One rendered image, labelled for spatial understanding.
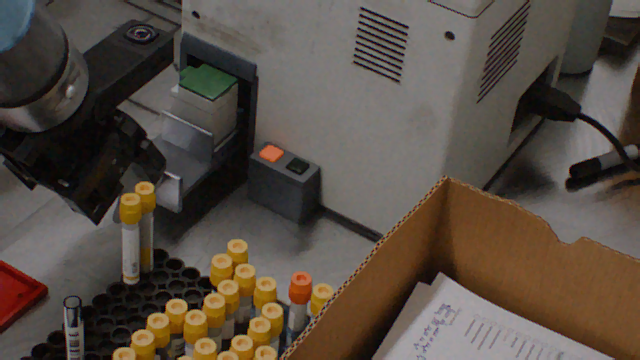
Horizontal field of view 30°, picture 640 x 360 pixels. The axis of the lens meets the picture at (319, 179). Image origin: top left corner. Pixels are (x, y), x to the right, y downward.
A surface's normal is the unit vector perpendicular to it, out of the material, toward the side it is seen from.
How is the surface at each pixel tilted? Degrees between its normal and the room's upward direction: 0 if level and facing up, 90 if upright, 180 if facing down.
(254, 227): 0
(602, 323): 89
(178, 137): 90
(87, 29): 0
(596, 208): 0
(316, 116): 90
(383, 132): 90
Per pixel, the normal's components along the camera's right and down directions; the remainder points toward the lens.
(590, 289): -0.56, 0.54
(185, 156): 0.09, -0.76
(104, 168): 0.84, 0.40
